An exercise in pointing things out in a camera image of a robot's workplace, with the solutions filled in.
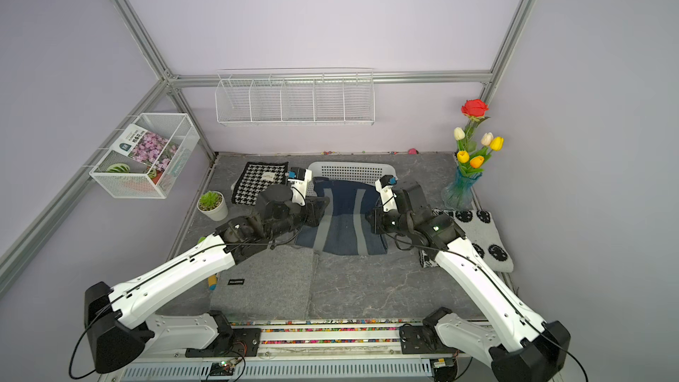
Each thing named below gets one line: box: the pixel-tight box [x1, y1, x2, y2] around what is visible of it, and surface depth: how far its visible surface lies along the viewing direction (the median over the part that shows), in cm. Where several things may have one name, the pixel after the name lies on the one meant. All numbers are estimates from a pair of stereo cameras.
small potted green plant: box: [196, 190, 229, 222], surface depth 96 cm
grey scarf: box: [210, 244, 314, 322], surface depth 81 cm
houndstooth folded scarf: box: [231, 161, 290, 207], surface depth 109 cm
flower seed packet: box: [110, 123, 179, 172], surface depth 76 cm
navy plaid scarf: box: [295, 176, 389, 256], surface depth 76 cm
